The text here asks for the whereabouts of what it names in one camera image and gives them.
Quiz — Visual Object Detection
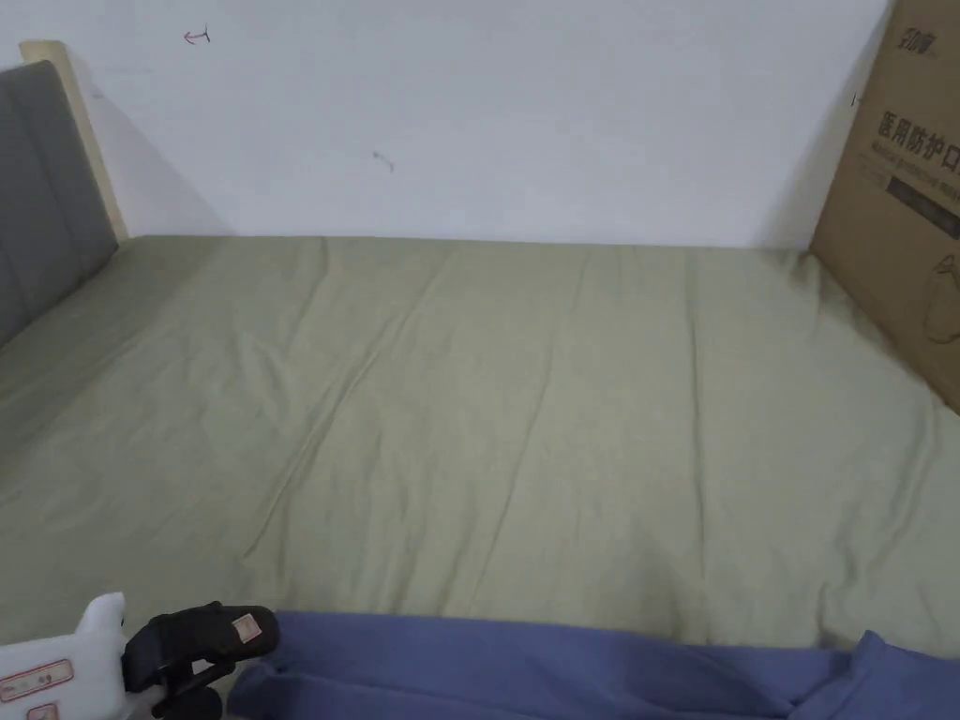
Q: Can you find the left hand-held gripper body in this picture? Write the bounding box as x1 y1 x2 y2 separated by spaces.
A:
0 592 233 720

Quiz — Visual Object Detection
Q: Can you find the blue garment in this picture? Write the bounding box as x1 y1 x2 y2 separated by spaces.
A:
227 608 960 720

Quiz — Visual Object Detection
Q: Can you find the bed with pale green sheet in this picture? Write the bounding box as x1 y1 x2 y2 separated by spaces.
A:
0 233 960 688

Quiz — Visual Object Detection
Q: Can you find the grey padded headboard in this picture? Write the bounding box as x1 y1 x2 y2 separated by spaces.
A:
0 40 133 351

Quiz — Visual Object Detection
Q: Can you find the brown cardboard carton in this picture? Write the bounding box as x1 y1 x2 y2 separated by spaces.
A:
809 0 960 416

